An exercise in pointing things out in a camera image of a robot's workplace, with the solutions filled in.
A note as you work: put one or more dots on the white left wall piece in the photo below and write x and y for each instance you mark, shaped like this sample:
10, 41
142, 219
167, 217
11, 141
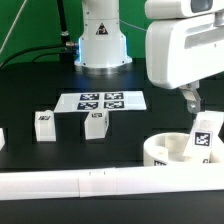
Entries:
2, 138

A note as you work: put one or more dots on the black vertical post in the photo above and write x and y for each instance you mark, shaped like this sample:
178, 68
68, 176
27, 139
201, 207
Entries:
67, 55

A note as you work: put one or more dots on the white marker base plate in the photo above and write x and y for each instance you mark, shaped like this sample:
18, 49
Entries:
113, 101

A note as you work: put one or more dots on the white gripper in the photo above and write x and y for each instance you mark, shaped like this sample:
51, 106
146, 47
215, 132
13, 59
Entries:
181, 51

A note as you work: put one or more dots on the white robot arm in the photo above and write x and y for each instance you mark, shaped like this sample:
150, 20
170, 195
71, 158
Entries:
102, 46

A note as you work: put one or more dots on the white front wall bar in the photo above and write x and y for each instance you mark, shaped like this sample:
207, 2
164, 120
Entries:
111, 181

